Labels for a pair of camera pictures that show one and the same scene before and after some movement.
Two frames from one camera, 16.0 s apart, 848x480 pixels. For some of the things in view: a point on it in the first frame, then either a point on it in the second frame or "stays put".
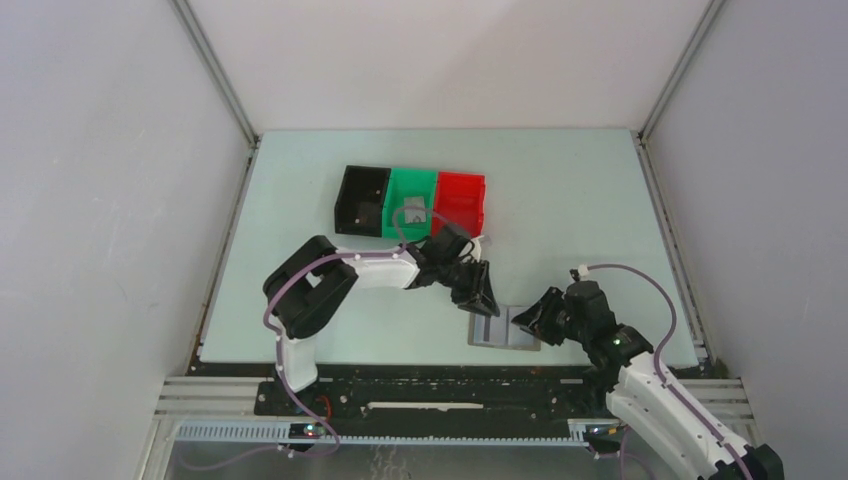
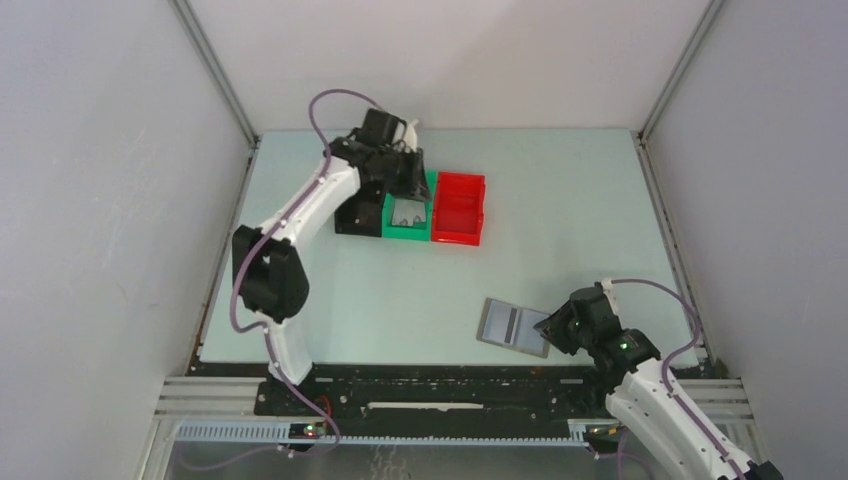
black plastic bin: [359, 206] stays put
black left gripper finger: [467, 285] -> [415, 183]
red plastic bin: [459, 202] stays put
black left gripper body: [448, 270] -> [396, 167]
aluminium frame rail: [224, 410] stays put
